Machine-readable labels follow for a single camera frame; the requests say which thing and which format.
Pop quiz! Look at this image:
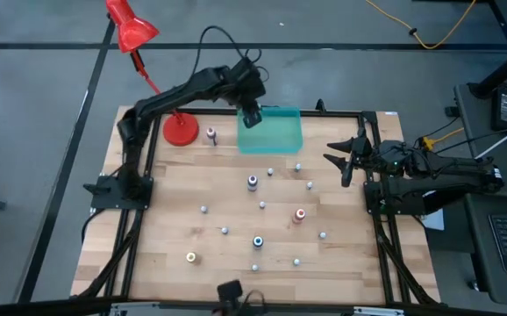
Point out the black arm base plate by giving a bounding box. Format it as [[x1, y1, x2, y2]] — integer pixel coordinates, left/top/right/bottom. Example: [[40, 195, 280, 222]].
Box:
[[363, 179, 428, 217], [82, 174, 154, 211]]

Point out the white paper sheet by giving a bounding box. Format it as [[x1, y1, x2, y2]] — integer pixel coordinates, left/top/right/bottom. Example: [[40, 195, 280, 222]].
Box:
[[420, 208, 446, 232]]

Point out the grey desk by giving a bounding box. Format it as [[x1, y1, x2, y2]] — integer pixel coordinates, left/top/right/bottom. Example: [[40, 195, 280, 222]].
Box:
[[453, 82, 507, 199]]

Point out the black box with cable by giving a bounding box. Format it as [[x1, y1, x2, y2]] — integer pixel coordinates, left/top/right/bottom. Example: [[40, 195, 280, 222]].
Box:
[[216, 279, 268, 316]]

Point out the teal plastic bin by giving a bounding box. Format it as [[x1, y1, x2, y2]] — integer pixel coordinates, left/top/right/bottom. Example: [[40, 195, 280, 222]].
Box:
[[236, 105, 304, 155]]

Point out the black frame crossbeam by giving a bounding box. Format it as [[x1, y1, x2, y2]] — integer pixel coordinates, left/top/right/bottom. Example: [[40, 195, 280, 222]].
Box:
[[0, 294, 507, 316]]

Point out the yellow extension cord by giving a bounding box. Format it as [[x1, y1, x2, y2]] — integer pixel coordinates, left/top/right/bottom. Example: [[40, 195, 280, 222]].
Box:
[[365, 0, 478, 50]]

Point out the silver metal bracket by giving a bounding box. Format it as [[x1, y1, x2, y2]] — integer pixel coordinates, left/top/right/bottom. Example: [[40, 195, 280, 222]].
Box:
[[352, 305, 406, 316], [107, 301, 163, 316]]

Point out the red desk lamp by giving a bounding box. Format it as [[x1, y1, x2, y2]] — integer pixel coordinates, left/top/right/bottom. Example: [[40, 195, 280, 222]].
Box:
[[105, 0, 201, 147]]

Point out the white rod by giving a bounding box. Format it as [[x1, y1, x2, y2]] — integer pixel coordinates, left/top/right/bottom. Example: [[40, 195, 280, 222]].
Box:
[[474, 117, 507, 160]]

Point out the black aluminium frame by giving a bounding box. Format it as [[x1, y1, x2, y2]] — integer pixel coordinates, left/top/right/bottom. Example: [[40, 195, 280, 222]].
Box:
[[71, 106, 441, 308]]

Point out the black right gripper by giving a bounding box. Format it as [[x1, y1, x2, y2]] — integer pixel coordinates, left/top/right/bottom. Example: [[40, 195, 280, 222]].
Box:
[[322, 126, 413, 189]]

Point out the black stand leg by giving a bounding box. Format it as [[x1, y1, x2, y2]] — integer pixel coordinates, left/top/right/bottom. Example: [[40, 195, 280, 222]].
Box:
[[468, 38, 507, 100]]

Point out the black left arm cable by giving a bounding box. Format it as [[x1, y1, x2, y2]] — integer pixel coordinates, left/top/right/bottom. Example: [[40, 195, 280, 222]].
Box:
[[196, 25, 270, 84]]

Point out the black desk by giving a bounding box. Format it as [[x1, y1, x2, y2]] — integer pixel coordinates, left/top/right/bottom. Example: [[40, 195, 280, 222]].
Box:
[[462, 192, 507, 308]]

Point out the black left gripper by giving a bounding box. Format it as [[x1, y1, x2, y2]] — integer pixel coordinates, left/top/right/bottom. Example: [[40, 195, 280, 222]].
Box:
[[229, 56, 267, 130]]

